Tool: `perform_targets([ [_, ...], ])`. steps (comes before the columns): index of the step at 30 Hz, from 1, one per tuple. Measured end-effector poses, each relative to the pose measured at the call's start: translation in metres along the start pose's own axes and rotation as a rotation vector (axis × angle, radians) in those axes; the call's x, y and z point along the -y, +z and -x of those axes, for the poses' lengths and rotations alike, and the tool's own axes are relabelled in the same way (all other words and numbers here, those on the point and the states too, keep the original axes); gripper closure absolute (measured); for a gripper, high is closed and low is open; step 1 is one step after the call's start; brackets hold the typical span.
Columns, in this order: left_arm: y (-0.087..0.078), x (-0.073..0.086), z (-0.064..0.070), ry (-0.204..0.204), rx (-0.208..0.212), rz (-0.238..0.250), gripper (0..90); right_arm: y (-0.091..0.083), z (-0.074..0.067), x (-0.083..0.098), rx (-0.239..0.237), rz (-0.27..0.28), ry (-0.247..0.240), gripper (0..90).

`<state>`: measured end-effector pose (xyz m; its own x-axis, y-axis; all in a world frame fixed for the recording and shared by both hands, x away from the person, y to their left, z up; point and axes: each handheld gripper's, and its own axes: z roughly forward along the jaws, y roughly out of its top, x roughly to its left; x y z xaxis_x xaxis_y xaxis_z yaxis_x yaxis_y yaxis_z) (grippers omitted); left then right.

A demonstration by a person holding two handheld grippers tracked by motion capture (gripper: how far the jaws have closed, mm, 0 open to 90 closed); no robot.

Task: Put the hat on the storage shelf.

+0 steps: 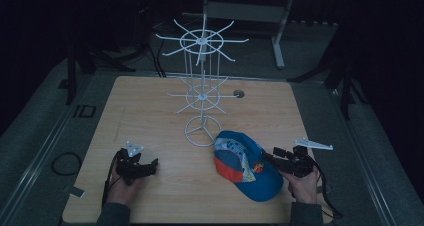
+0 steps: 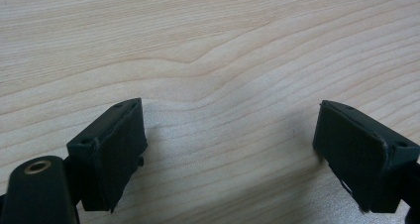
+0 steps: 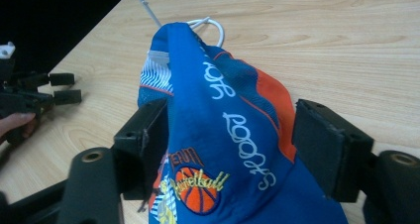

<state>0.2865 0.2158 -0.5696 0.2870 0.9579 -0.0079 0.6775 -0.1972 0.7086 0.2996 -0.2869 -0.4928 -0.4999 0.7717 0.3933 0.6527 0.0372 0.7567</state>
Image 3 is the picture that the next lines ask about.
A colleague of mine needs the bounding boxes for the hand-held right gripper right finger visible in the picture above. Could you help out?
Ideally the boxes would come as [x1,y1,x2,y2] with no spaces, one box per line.
[291,98,376,204]

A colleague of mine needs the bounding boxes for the white clothes hanger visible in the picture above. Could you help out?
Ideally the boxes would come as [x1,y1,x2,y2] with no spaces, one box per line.
[128,0,226,49]

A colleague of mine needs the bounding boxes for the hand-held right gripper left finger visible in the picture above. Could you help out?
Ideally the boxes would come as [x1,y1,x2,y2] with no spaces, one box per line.
[113,97,170,201]

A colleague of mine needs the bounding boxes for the blue orange basketball shirt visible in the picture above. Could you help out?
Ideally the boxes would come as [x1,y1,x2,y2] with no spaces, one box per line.
[137,21,350,224]

